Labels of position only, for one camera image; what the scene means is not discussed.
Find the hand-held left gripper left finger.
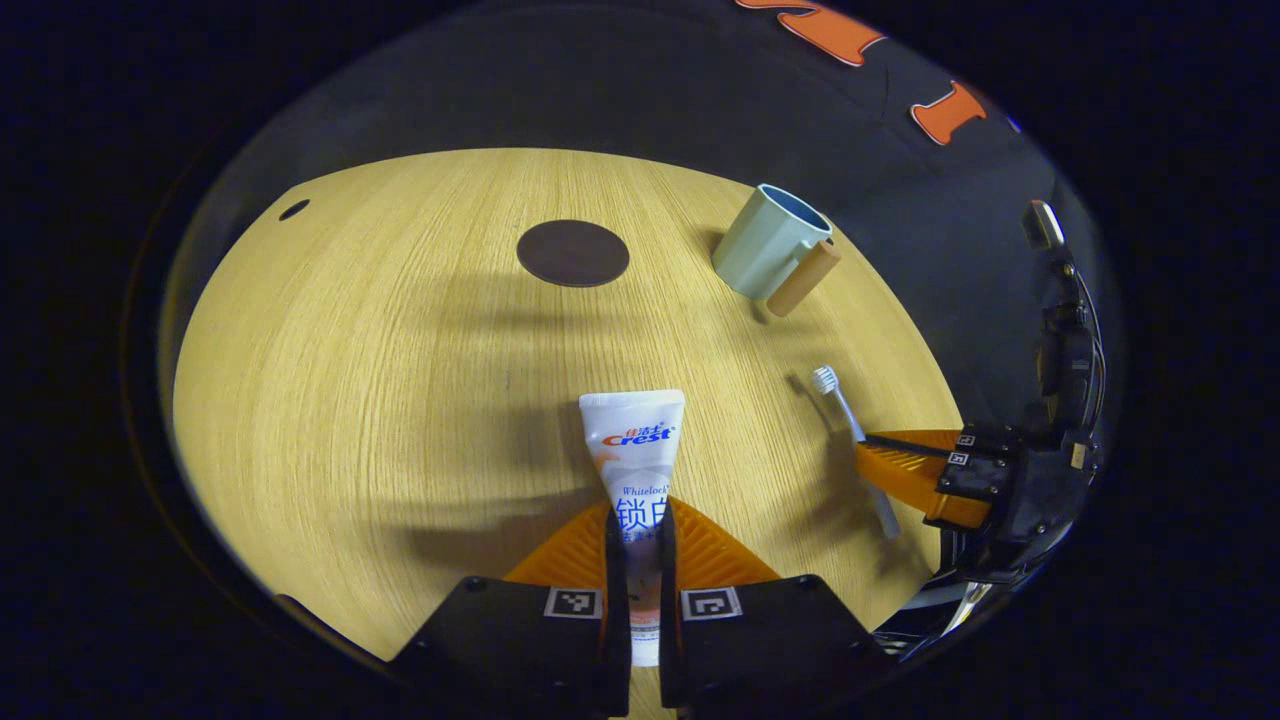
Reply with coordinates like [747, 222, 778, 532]
[390, 500, 633, 719]

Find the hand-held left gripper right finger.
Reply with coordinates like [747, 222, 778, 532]
[658, 497, 891, 719]

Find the white toothbrush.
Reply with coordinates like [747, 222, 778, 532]
[810, 365, 903, 541]

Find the white toothpaste tube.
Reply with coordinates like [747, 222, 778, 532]
[578, 389, 687, 668]

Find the pale green cup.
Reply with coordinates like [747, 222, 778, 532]
[712, 183, 842, 319]

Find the dark round coaster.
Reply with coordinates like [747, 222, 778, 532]
[516, 219, 631, 289]

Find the black backdrop cloth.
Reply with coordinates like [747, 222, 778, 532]
[195, 0, 1111, 456]

